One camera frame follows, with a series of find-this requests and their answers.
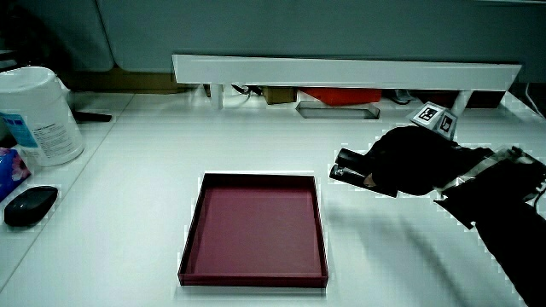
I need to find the person's right hand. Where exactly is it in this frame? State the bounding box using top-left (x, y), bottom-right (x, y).
top-left (363, 101), bottom-right (495, 199)

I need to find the white desk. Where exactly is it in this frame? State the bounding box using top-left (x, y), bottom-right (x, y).
top-left (0, 87), bottom-right (546, 307)

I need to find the orange box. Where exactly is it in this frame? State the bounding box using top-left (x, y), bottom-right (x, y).
top-left (299, 87), bottom-right (383, 107)

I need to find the white monitor riser shelf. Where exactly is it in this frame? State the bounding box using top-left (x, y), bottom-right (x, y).
top-left (171, 54), bottom-right (523, 117)

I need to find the clear rectangular tray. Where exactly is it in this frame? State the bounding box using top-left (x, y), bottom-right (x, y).
top-left (294, 100), bottom-right (381, 121)

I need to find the small cardboard box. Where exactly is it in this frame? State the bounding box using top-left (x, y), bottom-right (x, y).
top-left (261, 86), bottom-right (298, 106)

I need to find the maroon shallow tray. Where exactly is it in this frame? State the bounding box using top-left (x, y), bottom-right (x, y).
top-left (177, 171), bottom-right (330, 289)

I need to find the grey partition panel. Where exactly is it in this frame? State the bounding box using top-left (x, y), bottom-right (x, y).
top-left (94, 0), bottom-right (546, 84)

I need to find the flat black object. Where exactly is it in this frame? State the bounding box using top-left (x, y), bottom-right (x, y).
top-left (71, 110), bottom-right (113, 125)

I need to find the grey chair back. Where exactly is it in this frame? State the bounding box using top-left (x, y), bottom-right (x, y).
top-left (12, 0), bottom-right (115, 72)

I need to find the white wipes canister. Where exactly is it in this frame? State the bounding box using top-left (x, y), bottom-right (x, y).
top-left (0, 66), bottom-right (86, 168)

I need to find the black computer mouse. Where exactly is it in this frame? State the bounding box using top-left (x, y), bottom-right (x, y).
top-left (3, 185), bottom-right (59, 228)

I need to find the blue floral tissue pack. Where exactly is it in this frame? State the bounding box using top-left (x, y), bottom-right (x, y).
top-left (0, 147), bottom-right (32, 202)

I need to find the white cable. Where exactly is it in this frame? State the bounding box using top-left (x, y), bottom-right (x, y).
top-left (524, 82), bottom-right (546, 119)

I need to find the black cable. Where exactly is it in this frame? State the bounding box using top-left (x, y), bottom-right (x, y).
top-left (231, 84), bottom-right (264, 97)

